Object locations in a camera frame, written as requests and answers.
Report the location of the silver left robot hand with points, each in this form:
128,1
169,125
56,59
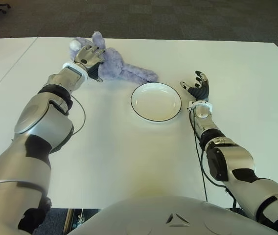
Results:
88,57

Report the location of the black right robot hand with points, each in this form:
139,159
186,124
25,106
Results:
201,90

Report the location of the purple plush bunny doll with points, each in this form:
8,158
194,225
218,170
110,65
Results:
114,66

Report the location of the white plate with black rim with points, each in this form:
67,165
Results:
156,102

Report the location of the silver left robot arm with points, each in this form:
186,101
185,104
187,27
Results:
41,122

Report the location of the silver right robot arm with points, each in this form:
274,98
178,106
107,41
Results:
237,156

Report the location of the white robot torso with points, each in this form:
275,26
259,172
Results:
153,215

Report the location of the metal stand frame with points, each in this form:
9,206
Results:
76,218

